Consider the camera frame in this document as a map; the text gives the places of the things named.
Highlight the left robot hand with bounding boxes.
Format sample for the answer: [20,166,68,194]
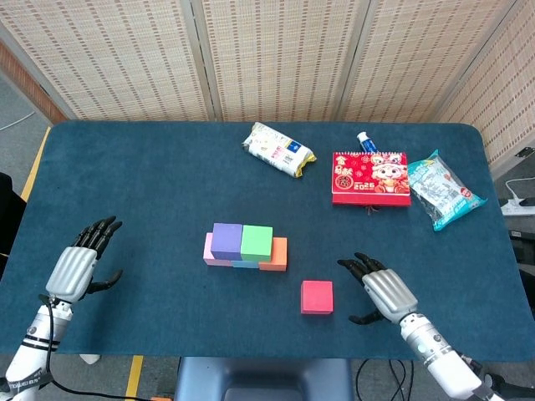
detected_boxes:
[44,216,125,302]

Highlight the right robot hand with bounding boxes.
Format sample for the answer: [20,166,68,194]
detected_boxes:
[337,251,419,326]

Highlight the orange foam cube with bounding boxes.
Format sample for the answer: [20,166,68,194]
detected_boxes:
[257,236,289,272]

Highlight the pink foam cube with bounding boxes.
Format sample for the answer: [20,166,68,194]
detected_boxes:
[203,232,233,267]

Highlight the green foam cube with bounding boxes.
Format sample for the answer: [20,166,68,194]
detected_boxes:
[240,224,274,263]

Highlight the purple foam cube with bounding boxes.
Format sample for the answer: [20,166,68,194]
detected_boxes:
[210,222,244,261]

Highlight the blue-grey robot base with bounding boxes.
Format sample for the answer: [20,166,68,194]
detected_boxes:
[174,357,354,401]

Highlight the red foam cube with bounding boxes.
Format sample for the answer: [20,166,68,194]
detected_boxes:
[300,280,334,315]

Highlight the person in black clothes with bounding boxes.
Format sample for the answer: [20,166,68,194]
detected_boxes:
[0,171,28,256]

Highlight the dark teal table cover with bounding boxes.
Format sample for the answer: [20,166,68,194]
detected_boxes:
[0,120,527,363]

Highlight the red desk calendar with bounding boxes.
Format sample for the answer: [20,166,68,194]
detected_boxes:
[331,150,413,208]

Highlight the teal clear snack bag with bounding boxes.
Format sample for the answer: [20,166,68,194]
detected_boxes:
[407,149,488,232]

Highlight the black case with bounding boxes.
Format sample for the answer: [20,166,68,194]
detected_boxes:
[507,228,535,264]

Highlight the black floor stand foot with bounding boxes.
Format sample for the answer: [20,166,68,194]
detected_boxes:
[487,373,535,398]

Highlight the blue white tube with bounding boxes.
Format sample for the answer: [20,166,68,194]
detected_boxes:
[356,131,380,154]

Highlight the white power strip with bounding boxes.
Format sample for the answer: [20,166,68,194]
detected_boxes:
[499,198,535,217]

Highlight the white snack packet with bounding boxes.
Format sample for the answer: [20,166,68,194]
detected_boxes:
[242,121,318,180]

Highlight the woven bamboo folding screen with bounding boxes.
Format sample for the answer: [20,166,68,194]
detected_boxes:
[0,0,535,168]

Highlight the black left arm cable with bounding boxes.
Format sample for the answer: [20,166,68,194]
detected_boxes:
[39,294,162,401]

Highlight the black floor cables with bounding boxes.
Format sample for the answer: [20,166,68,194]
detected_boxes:
[354,357,415,401]

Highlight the thin white power cable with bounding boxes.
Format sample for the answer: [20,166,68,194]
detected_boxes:
[505,177,535,206]

